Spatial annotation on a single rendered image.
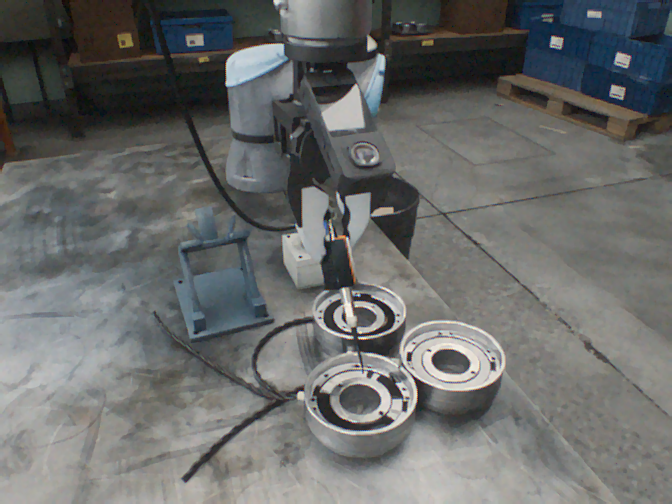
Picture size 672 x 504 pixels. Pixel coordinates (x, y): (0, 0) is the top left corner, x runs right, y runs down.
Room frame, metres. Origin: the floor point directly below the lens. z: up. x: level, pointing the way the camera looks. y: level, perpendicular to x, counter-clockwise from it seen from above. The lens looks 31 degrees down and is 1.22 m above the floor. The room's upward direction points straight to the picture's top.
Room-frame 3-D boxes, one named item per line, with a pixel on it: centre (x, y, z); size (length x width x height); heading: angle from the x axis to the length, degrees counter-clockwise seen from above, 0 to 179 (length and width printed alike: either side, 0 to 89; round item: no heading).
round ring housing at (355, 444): (0.38, -0.02, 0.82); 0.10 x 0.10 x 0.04
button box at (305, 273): (0.65, 0.03, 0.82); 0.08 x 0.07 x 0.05; 20
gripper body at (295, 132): (0.50, 0.01, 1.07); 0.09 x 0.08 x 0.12; 23
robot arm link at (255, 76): (0.97, 0.12, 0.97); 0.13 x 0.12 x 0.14; 88
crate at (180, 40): (3.97, 0.98, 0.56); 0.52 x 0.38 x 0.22; 107
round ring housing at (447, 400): (0.43, -0.12, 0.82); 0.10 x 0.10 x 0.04
